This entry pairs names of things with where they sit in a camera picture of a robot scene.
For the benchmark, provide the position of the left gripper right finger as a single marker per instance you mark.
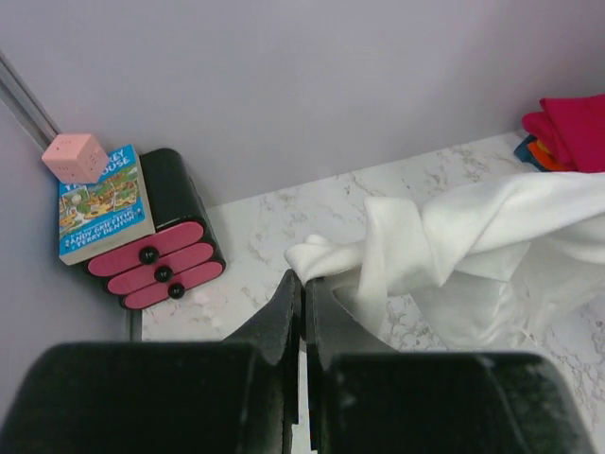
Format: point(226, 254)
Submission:
point(366, 397)

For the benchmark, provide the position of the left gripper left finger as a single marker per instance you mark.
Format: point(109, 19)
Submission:
point(238, 395)

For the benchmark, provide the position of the white t shirt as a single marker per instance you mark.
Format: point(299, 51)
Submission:
point(489, 265)

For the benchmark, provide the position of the blue paperback book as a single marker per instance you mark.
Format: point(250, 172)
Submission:
point(95, 218)

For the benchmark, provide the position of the pink cube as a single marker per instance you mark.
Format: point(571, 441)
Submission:
point(76, 158)

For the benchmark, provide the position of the blue folded t shirt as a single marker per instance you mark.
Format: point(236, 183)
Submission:
point(523, 154)

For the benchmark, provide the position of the orange folded t shirt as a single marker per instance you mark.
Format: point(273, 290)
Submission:
point(545, 159)

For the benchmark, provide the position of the magenta folded t shirt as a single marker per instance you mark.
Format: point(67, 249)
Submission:
point(572, 129)

